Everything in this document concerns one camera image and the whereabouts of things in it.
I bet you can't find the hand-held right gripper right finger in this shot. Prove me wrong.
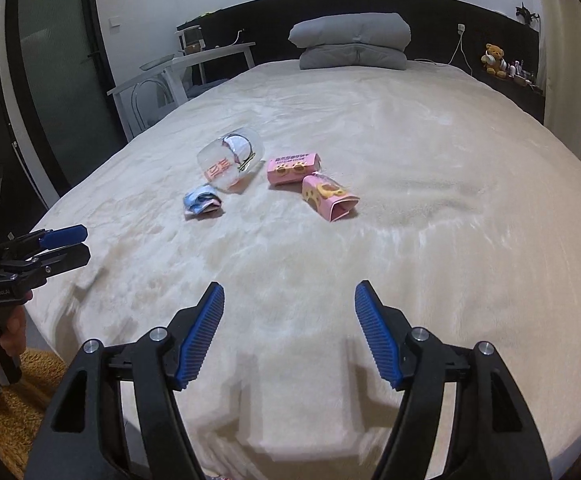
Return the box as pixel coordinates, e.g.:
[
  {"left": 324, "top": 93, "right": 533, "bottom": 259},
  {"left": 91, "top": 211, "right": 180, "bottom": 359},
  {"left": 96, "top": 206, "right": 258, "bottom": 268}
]
[{"left": 354, "top": 280, "right": 554, "bottom": 480}]

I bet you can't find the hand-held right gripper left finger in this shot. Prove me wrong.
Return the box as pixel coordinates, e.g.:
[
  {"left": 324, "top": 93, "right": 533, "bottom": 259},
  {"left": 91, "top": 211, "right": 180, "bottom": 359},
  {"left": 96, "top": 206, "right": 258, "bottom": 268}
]
[{"left": 24, "top": 281, "right": 225, "bottom": 480}]

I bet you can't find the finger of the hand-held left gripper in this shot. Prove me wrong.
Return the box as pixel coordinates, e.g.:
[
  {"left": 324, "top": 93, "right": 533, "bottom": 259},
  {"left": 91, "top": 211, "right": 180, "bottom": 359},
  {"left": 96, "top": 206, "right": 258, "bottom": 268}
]
[
  {"left": 0, "top": 243, "right": 92, "bottom": 282},
  {"left": 0, "top": 225, "right": 89, "bottom": 257}
]

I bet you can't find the blue and white wrapper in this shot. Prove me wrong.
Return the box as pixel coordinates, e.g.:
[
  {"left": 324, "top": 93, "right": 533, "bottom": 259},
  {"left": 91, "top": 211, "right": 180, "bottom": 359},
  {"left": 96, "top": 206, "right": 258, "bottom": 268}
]
[{"left": 184, "top": 185, "right": 224, "bottom": 220}]

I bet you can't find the pink carton with yellow print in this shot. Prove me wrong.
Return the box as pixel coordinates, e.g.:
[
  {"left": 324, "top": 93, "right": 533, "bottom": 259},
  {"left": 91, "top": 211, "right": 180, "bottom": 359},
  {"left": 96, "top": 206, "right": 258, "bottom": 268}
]
[{"left": 301, "top": 172, "right": 361, "bottom": 223}]

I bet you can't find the clear plastic cup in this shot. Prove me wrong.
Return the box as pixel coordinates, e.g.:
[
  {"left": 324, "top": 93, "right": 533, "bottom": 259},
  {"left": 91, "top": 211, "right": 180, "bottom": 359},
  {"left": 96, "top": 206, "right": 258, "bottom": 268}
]
[{"left": 197, "top": 127, "right": 264, "bottom": 195}]

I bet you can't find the pink paper box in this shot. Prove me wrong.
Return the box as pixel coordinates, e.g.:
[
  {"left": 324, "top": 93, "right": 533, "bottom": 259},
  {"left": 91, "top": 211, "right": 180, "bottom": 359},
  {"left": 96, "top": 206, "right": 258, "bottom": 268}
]
[{"left": 266, "top": 152, "right": 323, "bottom": 189}]

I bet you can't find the frosted glass door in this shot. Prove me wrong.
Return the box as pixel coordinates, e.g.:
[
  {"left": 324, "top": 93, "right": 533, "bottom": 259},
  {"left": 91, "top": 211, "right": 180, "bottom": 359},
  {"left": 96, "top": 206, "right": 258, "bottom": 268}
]
[{"left": 17, "top": 0, "right": 127, "bottom": 197}]

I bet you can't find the clear plastic chair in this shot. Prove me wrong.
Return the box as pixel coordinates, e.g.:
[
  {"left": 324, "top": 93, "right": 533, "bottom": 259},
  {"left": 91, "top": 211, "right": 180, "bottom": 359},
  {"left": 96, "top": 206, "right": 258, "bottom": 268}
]
[{"left": 130, "top": 77, "right": 172, "bottom": 134}]

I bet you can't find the yellow shaggy rug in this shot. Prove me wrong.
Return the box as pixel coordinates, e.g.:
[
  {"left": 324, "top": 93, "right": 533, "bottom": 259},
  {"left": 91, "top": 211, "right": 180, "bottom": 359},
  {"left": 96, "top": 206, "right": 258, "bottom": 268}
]
[{"left": 0, "top": 349, "right": 67, "bottom": 480}]

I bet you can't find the small white appliance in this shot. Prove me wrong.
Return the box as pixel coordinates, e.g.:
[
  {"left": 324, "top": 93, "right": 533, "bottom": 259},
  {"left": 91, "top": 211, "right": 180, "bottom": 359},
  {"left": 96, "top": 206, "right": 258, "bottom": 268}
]
[{"left": 177, "top": 27, "right": 206, "bottom": 55}]

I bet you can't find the white table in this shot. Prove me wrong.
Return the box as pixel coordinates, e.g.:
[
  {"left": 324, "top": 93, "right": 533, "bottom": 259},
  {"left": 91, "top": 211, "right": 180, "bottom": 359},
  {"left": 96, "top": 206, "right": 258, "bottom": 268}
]
[{"left": 106, "top": 41, "right": 257, "bottom": 142}]

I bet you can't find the small grey pillow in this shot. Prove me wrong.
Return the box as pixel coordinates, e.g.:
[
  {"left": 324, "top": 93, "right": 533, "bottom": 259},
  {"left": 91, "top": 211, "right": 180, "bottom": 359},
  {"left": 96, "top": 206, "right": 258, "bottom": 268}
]
[{"left": 298, "top": 42, "right": 408, "bottom": 72}]

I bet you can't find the black headboard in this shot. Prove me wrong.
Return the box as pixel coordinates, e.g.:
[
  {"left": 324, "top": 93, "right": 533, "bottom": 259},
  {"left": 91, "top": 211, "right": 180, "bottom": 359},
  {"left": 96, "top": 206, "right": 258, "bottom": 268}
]
[{"left": 177, "top": 0, "right": 545, "bottom": 126}]

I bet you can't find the row of small bottles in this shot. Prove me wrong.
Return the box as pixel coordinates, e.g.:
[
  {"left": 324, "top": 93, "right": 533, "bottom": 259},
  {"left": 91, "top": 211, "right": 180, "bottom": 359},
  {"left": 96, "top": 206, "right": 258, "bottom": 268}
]
[{"left": 508, "top": 60, "right": 537, "bottom": 89}]

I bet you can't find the teddy bear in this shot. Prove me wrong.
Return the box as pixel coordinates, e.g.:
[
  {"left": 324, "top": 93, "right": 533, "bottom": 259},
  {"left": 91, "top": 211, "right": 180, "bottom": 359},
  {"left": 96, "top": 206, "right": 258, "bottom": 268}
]
[{"left": 481, "top": 43, "right": 508, "bottom": 80}]

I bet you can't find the large grey pillow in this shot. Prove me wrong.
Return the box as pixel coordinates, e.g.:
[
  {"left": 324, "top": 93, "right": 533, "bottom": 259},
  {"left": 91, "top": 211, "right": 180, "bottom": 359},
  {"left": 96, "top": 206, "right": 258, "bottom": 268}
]
[{"left": 289, "top": 12, "right": 412, "bottom": 54}]

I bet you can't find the cream curtain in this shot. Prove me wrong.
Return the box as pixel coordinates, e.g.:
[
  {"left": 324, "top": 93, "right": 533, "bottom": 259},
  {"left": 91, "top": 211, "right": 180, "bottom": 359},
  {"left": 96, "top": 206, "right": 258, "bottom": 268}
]
[{"left": 533, "top": 0, "right": 581, "bottom": 187}]

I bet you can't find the black figurine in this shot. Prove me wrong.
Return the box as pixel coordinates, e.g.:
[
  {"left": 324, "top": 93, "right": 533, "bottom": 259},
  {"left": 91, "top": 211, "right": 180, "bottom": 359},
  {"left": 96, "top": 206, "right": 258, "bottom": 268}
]
[{"left": 515, "top": 2, "right": 542, "bottom": 25}]

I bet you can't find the white charger cable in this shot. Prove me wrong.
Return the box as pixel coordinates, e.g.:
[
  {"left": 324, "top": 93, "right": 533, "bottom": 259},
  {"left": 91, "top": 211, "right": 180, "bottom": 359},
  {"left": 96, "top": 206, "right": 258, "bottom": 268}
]
[{"left": 413, "top": 23, "right": 472, "bottom": 74}]

